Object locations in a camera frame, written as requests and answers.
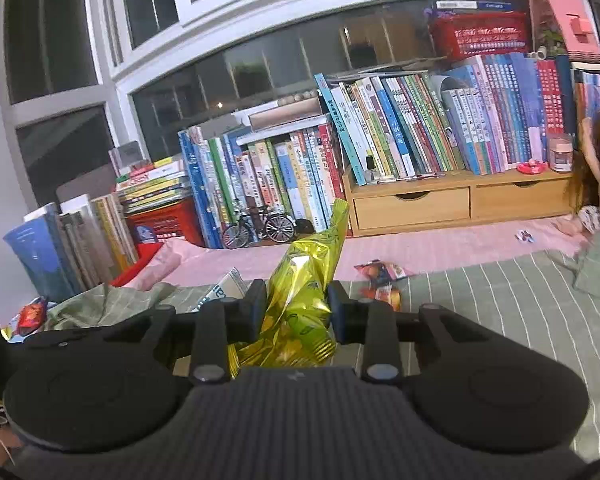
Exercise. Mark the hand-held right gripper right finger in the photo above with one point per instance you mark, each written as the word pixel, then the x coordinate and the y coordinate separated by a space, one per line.
pixel 339 310

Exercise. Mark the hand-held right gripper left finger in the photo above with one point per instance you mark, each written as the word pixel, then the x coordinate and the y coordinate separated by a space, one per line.
pixel 255 307

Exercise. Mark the yellow-green foil wrapper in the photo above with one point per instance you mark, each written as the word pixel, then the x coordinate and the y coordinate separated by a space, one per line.
pixel 300 285

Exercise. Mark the white and blue printed package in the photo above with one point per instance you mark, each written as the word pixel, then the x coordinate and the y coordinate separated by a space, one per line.
pixel 225 287

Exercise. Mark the orange snack wrapper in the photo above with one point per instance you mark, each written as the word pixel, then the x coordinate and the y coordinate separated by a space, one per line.
pixel 380 270
pixel 385 296

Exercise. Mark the red-orange snack bag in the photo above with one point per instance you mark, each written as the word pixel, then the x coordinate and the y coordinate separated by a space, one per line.
pixel 32 315

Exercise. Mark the model bicycle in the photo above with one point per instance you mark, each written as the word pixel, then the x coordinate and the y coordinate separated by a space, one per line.
pixel 260 227

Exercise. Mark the large blue book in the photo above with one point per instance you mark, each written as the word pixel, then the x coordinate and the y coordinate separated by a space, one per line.
pixel 37 260

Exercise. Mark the red plastic basket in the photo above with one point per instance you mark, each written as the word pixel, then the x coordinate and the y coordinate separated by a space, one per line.
pixel 165 225

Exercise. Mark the row of blue-green children's books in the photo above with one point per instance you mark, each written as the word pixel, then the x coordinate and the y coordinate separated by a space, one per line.
pixel 265 185

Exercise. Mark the red plastic tray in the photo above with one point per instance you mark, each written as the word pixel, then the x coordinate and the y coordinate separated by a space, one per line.
pixel 137 267

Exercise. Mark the wooden drawer organizer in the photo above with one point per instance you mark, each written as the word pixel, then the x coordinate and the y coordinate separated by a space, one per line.
pixel 430 205

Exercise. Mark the green checked blanket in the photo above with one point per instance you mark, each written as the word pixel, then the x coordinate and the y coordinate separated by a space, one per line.
pixel 480 320

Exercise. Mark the small clear bottle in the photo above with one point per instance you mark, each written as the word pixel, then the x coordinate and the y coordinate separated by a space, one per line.
pixel 371 170

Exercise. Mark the row of pale-spined books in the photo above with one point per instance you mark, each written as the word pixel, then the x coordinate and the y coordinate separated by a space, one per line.
pixel 100 240

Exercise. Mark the stack of flat colourful books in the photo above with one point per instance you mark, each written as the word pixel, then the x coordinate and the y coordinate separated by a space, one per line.
pixel 152 185

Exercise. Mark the brown flat box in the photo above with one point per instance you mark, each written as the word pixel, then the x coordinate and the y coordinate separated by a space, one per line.
pixel 285 112

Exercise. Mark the row of books on organizer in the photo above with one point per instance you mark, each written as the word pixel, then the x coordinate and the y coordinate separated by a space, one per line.
pixel 455 120

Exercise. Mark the small red-pink toy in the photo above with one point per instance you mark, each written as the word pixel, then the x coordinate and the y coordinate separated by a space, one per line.
pixel 531 166

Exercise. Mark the pink lidded jar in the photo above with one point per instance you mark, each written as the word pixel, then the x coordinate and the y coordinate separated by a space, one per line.
pixel 560 154

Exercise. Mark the red basket with white print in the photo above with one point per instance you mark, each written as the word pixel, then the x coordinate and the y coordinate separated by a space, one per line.
pixel 480 35

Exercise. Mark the pink cardboard box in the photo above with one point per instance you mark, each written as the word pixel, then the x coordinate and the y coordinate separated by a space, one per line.
pixel 560 10

